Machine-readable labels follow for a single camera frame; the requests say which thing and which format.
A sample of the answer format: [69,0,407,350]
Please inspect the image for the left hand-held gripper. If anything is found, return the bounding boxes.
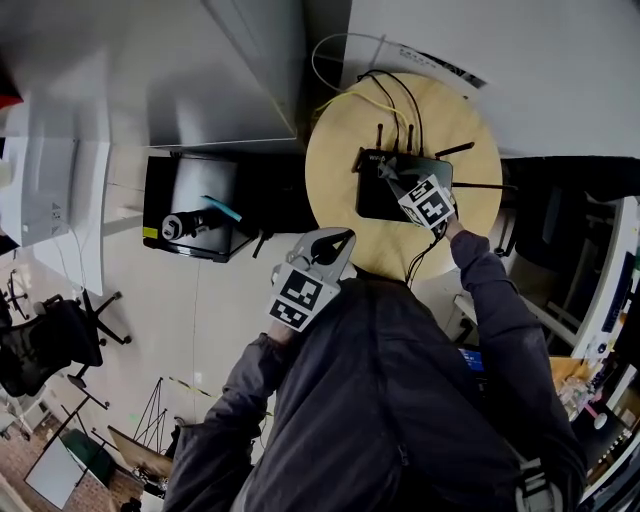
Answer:
[268,227,357,333]

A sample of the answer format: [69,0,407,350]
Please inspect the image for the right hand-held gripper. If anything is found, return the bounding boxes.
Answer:
[383,166,458,231]

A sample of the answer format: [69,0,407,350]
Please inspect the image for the grey cloth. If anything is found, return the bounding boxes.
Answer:
[376,155,402,182]

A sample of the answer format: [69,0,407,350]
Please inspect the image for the black router with antennas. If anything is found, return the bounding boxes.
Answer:
[352,122,519,225]

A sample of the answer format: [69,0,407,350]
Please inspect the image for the person's left forearm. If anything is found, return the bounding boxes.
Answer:
[209,319,301,431]

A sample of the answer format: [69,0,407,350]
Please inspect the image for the person's right forearm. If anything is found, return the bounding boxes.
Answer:
[442,217,561,381]

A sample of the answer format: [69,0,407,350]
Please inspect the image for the round wooden table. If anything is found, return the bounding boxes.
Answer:
[304,72,504,284]

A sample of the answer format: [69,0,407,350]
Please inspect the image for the black backpack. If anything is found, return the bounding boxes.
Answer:
[234,154,321,237]

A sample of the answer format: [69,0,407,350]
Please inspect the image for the teal strip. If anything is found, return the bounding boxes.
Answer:
[199,194,244,223]

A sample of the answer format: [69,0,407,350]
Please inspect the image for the black box cabinet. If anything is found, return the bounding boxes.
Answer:
[142,153,256,264]

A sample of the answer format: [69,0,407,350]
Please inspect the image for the person's dark jacket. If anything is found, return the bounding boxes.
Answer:
[162,229,589,512]

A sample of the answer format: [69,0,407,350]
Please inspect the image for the black cylinder flashlight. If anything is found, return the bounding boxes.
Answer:
[161,209,224,244]

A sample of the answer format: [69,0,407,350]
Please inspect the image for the blue lit screen device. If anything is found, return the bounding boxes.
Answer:
[458,348,486,374]

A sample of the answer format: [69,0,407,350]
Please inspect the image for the white office desk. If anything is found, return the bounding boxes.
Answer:
[549,197,640,362]

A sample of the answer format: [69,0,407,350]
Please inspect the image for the white side cabinet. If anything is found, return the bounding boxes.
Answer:
[32,139,112,296]

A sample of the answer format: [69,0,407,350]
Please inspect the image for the black tripod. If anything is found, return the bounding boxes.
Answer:
[132,377,172,457]

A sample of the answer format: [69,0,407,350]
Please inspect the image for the black keyboard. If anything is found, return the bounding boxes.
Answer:
[602,249,639,334]

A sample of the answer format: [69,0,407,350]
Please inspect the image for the wooden desk board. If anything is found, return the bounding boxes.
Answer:
[547,354,596,396]

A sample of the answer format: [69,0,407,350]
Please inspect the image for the black mesh office chair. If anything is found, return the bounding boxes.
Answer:
[0,289,134,399]

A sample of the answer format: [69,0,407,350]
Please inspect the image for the white board panel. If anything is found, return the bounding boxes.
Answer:
[23,434,89,512]

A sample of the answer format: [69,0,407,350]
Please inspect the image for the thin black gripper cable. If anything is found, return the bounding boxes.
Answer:
[405,219,449,287]

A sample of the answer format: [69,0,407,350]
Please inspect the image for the yellow network cable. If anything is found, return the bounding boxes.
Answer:
[314,92,417,127]

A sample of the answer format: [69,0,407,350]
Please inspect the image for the white paper wall notice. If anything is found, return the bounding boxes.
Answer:
[379,42,489,91]

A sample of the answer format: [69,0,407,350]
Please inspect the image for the white cable loop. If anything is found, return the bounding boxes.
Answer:
[311,32,387,94]

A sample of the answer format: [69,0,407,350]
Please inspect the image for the grey shoulder bag strap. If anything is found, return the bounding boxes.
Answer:
[514,457,566,512]

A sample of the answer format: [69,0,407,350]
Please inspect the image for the red paper wall decoration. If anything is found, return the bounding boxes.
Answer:
[0,74,25,110]

